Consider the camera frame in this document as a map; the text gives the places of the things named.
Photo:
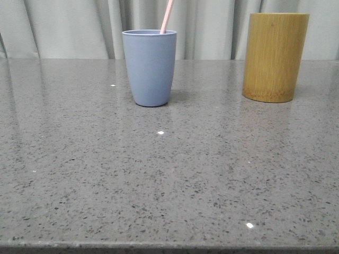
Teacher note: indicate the blue plastic cup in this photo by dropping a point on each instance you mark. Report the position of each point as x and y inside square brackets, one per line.
[150, 61]

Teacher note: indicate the pink chopstick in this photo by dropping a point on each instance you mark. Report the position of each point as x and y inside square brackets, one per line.
[166, 16]

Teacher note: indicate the bamboo cylinder holder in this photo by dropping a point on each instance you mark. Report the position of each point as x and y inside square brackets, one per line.
[274, 48]

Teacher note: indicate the grey white curtain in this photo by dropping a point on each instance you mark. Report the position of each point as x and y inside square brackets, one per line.
[205, 29]

